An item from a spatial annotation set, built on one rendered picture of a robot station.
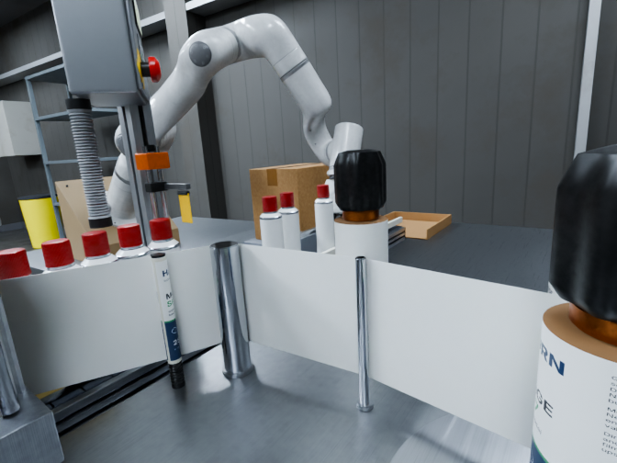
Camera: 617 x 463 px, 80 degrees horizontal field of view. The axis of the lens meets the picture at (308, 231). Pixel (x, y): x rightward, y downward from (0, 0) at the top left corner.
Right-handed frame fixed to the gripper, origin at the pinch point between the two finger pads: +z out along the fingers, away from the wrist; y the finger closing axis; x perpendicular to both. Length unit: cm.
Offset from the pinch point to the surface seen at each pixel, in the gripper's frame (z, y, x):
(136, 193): 0, -15, -52
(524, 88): -118, 21, 171
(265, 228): 3.1, 0.8, -30.0
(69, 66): -14, -4, -71
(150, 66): -18, 1, -62
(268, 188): -13.6, -34.3, 6.3
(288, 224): 1.2, 1.8, -23.3
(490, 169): -69, 4, 187
